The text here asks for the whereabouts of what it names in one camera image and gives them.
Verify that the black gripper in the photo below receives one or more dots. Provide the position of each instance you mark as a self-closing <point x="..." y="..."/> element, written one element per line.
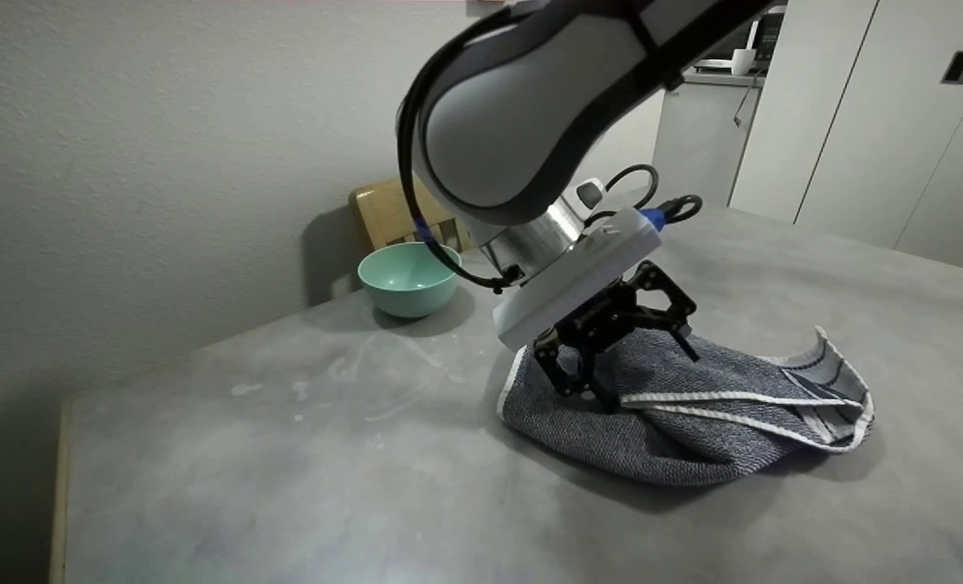
<point x="604" y="311"/>

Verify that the blue grey striped towel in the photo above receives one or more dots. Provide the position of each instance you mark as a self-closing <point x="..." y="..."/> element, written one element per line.
<point x="695" y="415"/>

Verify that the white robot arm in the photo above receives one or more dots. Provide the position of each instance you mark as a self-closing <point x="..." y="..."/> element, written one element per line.
<point x="545" y="97"/>

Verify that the teal ceramic bowl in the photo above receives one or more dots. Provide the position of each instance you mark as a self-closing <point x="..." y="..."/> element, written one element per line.
<point x="402" y="280"/>

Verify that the white counter cabinet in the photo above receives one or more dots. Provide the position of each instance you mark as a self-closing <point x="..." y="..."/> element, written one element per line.
<point x="709" y="133"/>

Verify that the white cup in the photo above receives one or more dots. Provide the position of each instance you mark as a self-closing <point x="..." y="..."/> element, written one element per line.
<point x="744" y="59"/>

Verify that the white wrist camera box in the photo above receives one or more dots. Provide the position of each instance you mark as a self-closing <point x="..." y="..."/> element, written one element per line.
<point x="577" y="280"/>

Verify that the dark wall plate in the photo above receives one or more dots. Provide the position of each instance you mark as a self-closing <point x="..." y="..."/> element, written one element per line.
<point x="960" y="65"/>

